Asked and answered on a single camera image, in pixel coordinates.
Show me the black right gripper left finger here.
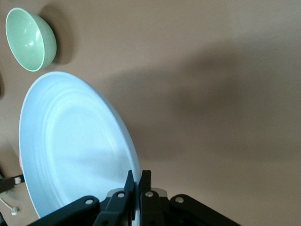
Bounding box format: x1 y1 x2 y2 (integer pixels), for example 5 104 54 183
28 169 136 226

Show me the light blue shallow bowl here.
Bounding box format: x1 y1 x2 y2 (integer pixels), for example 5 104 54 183
18 71 141 224

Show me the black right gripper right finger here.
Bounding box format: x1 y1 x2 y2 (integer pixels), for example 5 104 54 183
139 169 241 226

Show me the small pale green utensil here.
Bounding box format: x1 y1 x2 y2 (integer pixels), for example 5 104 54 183
0 191 19 215

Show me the light green bowl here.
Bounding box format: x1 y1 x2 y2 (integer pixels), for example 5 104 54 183
5 8 57 73

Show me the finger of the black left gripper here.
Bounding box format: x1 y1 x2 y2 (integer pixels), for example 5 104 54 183
0 175 24 192

